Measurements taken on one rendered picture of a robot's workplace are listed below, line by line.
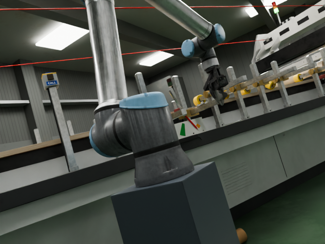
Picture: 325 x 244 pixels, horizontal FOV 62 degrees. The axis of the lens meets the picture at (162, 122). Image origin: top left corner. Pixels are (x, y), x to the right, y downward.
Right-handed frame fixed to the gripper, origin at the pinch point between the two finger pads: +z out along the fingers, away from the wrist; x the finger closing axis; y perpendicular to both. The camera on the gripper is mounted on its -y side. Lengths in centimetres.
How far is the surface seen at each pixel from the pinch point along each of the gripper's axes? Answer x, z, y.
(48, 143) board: -87, -7, -45
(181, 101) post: -5.9, -11.2, -28.6
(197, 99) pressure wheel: 21, -14, -47
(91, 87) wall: 121, -218, -644
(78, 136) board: -71, -7, -45
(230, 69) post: 45, -26, -29
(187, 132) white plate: -8.3, 9.5, -28.3
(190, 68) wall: 498, -236, -660
